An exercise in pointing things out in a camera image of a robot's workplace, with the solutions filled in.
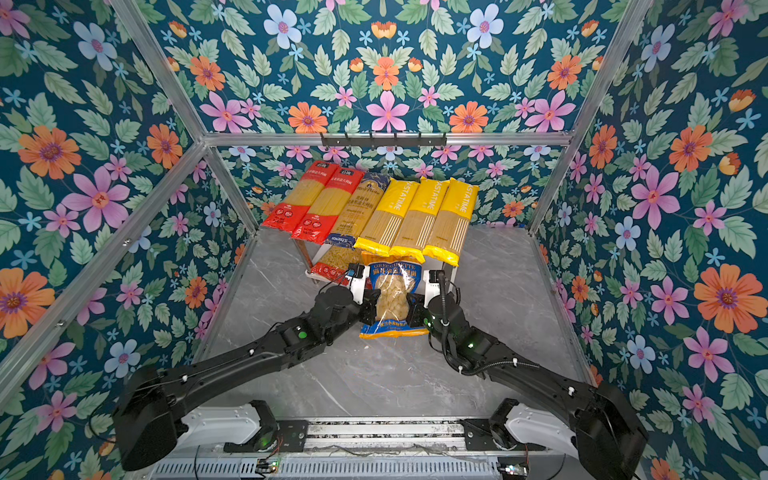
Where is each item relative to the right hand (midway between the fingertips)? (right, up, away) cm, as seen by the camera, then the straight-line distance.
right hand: (406, 294), depth 77 cm
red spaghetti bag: (-29, +21, -4) cm, 36 cm away
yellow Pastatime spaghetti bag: (-5, +18, -5) cm, 20 cm away
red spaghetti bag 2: (-22, +18, -6) cm, 29 cm away
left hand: (-5, +2, -3) cm, 7 cm away
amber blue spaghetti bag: (-12, +22, -3) cm, 25 cm away
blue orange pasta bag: (-3, +5, 0) cm, 5 cm away
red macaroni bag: (-24, +8, +19) cm, 31 cm away
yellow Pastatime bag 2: (+10, +15, -9) cm, 20 cm away
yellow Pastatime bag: (+1, +15, -9) cm, 18 cm away
